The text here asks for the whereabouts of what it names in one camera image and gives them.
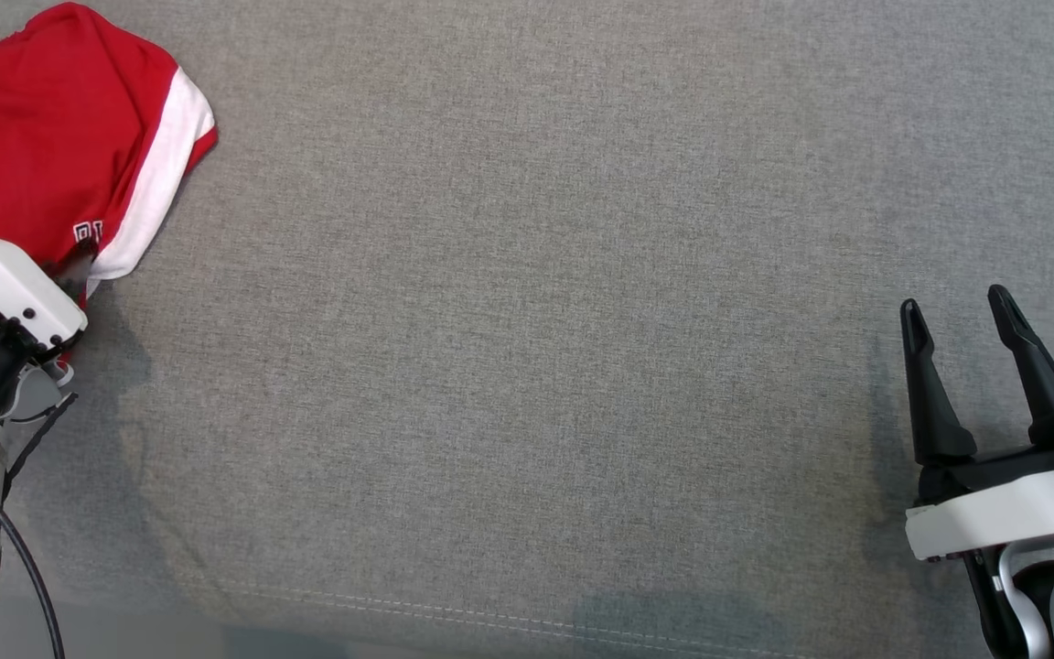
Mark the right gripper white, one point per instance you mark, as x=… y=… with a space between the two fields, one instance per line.
x=1003 y=513

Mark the red shorts white side stripe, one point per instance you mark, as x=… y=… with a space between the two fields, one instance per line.
x=42 y=128

